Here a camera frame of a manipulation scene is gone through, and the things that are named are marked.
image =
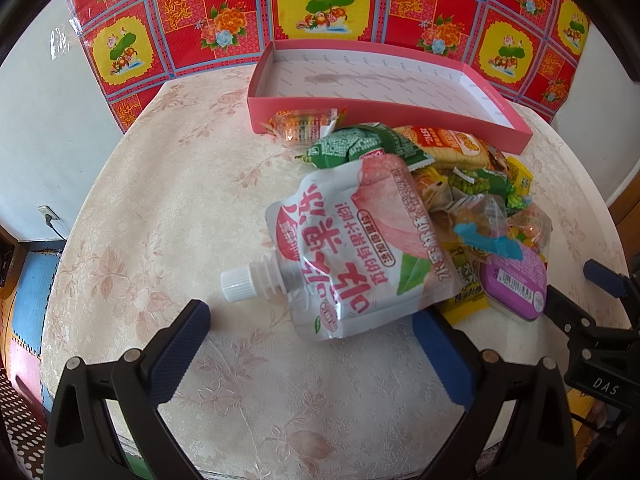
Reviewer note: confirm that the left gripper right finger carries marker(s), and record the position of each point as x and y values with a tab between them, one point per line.
538	442

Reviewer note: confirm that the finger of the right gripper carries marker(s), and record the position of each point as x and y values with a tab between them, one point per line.
565	314
606	279

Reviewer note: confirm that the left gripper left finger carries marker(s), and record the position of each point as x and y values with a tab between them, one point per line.
81	440

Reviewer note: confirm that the purple plastic tub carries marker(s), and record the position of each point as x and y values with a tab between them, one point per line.
517	287

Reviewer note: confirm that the yellow flower snack packet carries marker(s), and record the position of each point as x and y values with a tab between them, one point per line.
471	297

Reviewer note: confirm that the blue edged clear snack bag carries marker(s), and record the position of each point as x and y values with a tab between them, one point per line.
479	221

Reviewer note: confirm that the orange rice cracker pack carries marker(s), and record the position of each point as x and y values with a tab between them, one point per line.
452	148

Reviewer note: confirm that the peach jelly drink pouch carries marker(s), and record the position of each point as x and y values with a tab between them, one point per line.
353	249

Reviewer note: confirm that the rainbow striped candy packet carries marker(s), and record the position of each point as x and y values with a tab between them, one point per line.
302	128

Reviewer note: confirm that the orange jelly cup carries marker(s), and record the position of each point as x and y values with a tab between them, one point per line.
533	227

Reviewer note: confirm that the yellow candy packet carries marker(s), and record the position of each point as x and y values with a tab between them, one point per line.
519	176

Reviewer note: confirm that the green pea snack packet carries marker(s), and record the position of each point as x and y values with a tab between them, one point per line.
486	181

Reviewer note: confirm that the orange burger gummy packet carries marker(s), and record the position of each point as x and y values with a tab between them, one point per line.
433	188

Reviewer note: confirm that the blue floor mat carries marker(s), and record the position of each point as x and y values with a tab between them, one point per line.
32	297

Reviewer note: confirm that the pink shallow cardboard box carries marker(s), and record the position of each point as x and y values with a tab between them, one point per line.
373	82

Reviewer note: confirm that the wall socket with cable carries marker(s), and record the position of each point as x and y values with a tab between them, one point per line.
51	220

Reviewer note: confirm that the red floral wall covering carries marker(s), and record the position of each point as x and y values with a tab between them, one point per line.
527	49

